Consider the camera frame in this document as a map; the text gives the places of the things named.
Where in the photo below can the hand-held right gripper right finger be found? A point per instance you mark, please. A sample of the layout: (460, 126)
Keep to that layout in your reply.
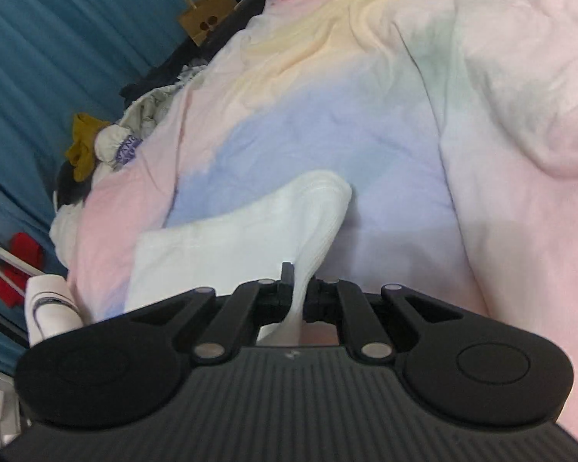
(318, 301)

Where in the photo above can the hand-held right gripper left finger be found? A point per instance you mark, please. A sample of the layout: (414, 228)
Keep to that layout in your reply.
(285, 293)

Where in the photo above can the white ribbed sock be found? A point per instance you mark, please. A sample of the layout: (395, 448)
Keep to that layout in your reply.
(250, 250)

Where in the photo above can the pastel rainbow blanket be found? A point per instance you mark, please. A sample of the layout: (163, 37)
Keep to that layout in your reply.
(366, 130)

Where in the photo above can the white garment with purple print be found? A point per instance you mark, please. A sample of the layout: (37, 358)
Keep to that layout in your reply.
(111, 142)

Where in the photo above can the plain white cloth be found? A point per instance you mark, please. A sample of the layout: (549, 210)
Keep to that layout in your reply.
(62, 231)

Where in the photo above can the white sock with dark stripe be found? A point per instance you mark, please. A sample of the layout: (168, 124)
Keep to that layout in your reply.
(53, 317)

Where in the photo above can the dark grey cloth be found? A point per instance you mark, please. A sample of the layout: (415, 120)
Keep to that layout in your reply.
(70, 185)

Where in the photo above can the mustard yellow cloth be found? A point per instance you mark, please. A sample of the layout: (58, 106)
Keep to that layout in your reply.
(84, 144)

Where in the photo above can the dark clothing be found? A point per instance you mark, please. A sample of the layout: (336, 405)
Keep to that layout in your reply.
(173, 65)

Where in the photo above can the red cloth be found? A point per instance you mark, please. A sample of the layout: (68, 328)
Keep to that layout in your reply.
(8, 292)
(26, 250)

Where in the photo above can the white drying rack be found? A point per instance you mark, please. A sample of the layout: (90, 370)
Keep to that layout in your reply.
(5, 255)

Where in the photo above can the brown paper bag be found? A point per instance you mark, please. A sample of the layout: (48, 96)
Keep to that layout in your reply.
(207, 17)

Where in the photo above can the blue curtain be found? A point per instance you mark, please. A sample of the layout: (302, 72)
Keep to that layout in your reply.
(53, 33)

